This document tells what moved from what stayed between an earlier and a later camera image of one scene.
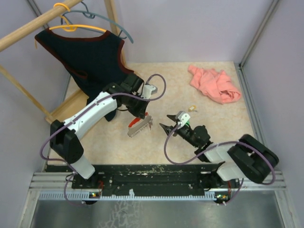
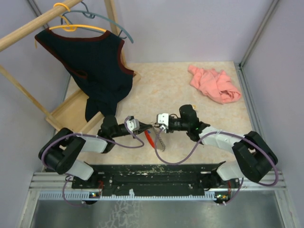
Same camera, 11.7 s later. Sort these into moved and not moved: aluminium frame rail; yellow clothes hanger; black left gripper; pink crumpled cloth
Moved: black left gripper
Not moved: yellow clothes hanger; pink crumpled cloth; aluminium frame rail
